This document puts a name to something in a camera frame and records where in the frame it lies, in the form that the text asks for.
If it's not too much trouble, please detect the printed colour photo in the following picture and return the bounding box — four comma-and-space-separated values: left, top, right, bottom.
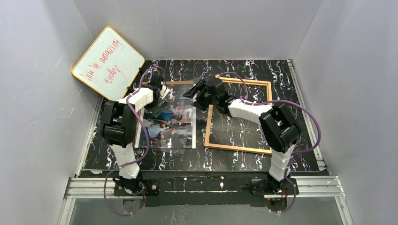
134, 83, 197, 150

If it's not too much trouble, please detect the wooden picture frame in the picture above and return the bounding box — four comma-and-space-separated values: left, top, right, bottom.
204, 77, 272, 154

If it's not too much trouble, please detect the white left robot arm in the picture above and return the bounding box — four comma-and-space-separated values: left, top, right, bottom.
100, 75, 170, 179

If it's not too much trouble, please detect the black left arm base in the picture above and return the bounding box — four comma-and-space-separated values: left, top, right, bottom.
112, 177, 160, 196

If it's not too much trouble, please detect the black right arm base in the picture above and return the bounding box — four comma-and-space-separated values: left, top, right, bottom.
248, 178, 299, 195

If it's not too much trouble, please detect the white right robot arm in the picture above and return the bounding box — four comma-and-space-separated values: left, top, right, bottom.
182, 78, 301, 182

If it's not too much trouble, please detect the yellow-edged whiteboard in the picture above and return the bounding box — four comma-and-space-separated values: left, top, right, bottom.
71, 26, 145, 100

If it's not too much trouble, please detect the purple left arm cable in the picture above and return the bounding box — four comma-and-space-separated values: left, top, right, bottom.
103, 66, 167, 217

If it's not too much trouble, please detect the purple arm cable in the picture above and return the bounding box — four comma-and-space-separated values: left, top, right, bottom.
103, 66, 167, 217
215, 71, 321, 214

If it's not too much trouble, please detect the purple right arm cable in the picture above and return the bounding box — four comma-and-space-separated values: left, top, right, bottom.
215, 71, 321, 214

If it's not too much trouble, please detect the aluminium mounting rail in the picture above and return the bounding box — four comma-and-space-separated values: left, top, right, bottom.
64, 175, 345, 199

